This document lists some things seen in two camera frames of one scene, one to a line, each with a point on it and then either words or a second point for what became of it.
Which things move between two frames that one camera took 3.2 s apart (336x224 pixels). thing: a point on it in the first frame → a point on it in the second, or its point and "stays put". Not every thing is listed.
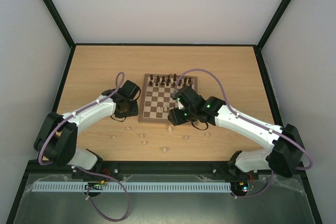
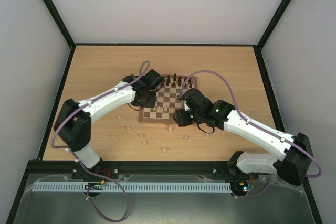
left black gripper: (135, 111) → (150, 104)
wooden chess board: (156, 100) stays put
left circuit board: (95, 184) stays put
